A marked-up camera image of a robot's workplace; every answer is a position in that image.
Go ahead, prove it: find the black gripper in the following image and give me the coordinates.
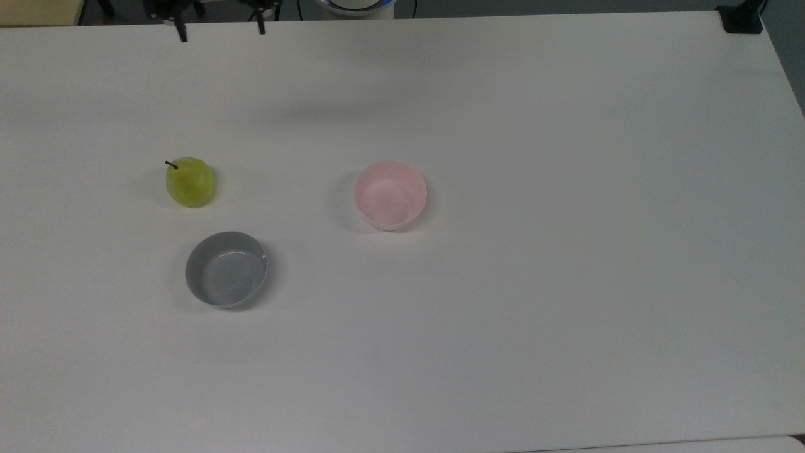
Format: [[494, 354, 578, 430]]
[[142, 0, 284, 44]]

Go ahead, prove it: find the green pear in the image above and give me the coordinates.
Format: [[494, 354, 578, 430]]
[[165, 157, 216, 208]]

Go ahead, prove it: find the pink plastic bowl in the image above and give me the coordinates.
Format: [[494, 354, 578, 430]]
[[353, 161, 428, 232]]

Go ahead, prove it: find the grey plastic bowl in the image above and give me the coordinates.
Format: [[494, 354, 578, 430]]
[[185, 231, 269, 310]]

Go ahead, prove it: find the beige board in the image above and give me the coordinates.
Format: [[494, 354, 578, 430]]
[[0, 0, 86, 27]]

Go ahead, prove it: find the black clamp pole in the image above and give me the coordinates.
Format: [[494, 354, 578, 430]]
[[717, 0, 769, 35]]

